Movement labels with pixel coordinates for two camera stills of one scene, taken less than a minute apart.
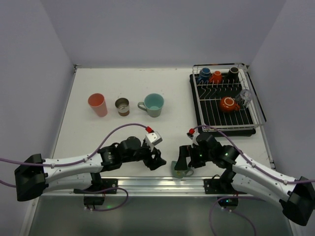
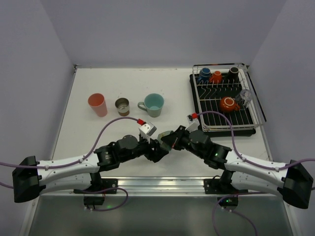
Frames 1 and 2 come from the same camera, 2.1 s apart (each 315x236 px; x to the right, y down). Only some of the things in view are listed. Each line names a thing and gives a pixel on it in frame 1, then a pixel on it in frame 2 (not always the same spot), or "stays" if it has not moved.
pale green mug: x=179 y=174 → x=163 y=144
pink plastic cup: x=97 y=102 stays
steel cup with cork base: x=122 y=104 stays
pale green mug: x=153 y=103 stays
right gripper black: x=186 y=157 → x=179 y=135
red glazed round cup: x=229 y=104 stays
